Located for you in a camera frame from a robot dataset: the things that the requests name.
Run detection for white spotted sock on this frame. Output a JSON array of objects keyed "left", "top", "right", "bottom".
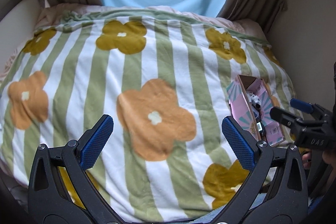
[{"left": 247, "top": 91, "right": 261, "bottom": 110}]

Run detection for person's right hand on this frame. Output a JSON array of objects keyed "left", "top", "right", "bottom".
[{"left": 301, "top": 150, "right": 336, "bottom": 169}]

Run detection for pink cardboard box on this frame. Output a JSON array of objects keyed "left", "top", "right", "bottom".
[{"left": 227, "top": 75, "right": 285, "bottom": 147}]

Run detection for floral striped blanket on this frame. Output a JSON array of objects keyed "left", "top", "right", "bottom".
[{"left": 1, "top": 9, "right": 295, "bottom": 222}]

